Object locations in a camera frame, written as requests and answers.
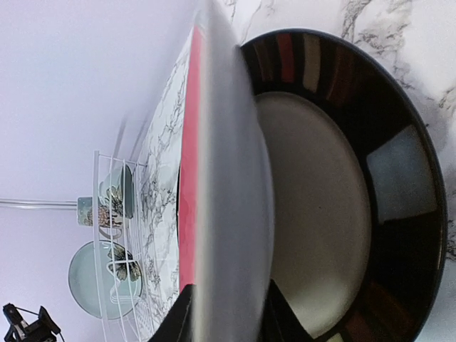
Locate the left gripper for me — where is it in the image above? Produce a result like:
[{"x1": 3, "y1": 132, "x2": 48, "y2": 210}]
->
[{"x1": 3, "y1": 304, "x2": 59, "y2": 342}]

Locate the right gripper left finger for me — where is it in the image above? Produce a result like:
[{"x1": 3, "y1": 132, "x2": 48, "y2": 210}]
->
[{"x1": 148, "y1": 284, "x2": 195, "y2": 342}]

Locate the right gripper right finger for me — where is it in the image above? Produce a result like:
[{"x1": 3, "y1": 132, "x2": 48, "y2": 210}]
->
[{"x1": 265, "y1": 279, "x2": 312, "y2": 342}]

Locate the green floral plate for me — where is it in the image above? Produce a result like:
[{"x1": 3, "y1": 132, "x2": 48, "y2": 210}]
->
[{"x1": 68, "y1": 240, "x2": 143, "y2": 320}]

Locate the floral ceramic mug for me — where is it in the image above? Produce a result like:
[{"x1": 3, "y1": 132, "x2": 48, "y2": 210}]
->
[{"x1": 76, "y1": 196, "x2": 125, "y2": 240}]

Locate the red floral plate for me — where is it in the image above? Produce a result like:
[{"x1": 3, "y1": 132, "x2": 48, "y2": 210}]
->
[{"x1": 181, "y1": 1, "x2": 274, "y2": 341}]

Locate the black striped plate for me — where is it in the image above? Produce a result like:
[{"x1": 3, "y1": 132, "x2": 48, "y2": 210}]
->
[{"x1": 241, "y1": 28, "x2": 447, "y2": 341}]

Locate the green floral bowl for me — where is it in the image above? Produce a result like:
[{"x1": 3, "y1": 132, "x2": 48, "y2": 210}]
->
[{"x1": 98, "y1": 165, "x2": 135, "y2": 219}]

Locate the white wire dish rack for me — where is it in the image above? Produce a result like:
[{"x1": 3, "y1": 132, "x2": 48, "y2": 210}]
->
[{"x1": 92, "y1": 151, "x2": 177, "y2": 341}]

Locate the left aluminium frame post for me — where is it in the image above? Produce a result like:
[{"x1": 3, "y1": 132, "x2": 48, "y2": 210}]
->
[{"x1": 1, "y1": 199, "x2": 77, "y2": 210}]

